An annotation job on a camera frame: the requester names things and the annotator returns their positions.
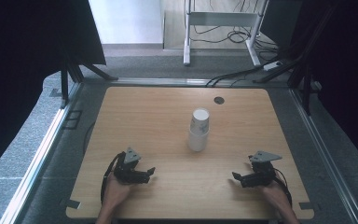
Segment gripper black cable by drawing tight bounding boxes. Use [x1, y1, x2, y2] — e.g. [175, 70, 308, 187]
[100, 151, 127, 204]
[272, 167, 294, 206]

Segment person's right hand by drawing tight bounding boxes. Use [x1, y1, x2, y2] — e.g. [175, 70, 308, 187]
[258, 178, 289, 208]

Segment white paper cup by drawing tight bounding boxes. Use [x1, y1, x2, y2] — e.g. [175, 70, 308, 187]
[187, 128, 210, 153]
[189, 107, 211, 136]

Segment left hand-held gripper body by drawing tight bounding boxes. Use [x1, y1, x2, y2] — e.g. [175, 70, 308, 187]
[113, 147, 150, 185]

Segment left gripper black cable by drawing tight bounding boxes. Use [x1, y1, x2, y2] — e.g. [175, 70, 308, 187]
[100, 151, 127, 204]

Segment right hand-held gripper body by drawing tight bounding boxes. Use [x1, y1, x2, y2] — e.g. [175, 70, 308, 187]
[241, 150, 282, 189]

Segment person's left hand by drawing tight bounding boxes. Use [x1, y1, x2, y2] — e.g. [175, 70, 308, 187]
[103, 172, 132, 208]

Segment white metal desk frame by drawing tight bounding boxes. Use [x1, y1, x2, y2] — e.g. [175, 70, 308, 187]
[183, 0, 270, 67]

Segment aluminium floor rail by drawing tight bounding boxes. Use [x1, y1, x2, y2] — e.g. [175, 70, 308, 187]
[105, 77, 291, 89]
[288, 88, 358, 224]
[0, 82, 85, 224]

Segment white power strip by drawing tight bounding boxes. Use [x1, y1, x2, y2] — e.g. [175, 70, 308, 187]
[262, 61, 284, 72]

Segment black curtain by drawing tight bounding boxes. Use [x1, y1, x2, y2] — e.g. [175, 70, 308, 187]
[0, 0, 107, 183]
[259, 0, 358, 174]

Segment tangled black floor cables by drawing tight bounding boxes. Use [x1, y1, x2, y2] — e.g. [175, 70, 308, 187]
[189, 23, 281, 54]

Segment long black floor cables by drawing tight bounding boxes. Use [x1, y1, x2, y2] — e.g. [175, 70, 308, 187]
[204, 55, 282, 88]

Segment black stand legs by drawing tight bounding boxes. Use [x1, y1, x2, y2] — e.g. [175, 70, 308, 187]
[59, 57, 119, 109]
[252, 6, 338, 117]

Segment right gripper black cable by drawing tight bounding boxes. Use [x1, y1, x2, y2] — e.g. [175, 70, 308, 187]
[272, 167, 294, 206]

